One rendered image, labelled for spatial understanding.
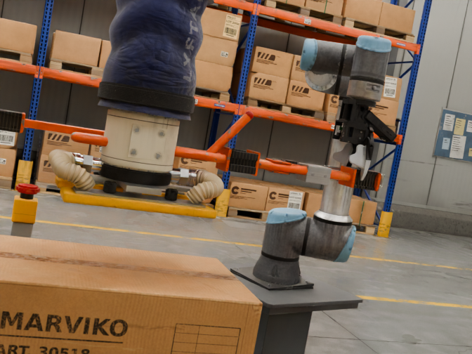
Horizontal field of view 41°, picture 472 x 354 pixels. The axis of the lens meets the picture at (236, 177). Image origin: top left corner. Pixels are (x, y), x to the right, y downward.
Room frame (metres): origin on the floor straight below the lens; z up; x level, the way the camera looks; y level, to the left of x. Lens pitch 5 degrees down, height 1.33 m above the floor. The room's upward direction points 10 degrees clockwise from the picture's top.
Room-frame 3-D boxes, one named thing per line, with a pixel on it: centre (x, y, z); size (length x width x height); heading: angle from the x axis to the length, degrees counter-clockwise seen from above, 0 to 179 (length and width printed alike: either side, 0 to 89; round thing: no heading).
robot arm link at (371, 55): (1.70, -0.30, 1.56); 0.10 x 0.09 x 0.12; 173
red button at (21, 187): (1.89, 0.61, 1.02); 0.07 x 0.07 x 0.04
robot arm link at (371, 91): (1.69, -0.30, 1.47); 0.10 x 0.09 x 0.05; 19
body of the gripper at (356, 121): (1.69, -0.29, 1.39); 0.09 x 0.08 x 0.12; 109
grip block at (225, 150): (1.58, 0.00, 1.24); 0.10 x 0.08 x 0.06; 20
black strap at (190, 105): (1.50, 0.24, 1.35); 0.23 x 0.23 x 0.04
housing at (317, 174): (1.66, -0.20, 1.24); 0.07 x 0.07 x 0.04; 20
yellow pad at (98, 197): (1.41, 0.20, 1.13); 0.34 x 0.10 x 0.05; 110
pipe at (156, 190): (1.49, 0.24, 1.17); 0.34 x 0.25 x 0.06; 110
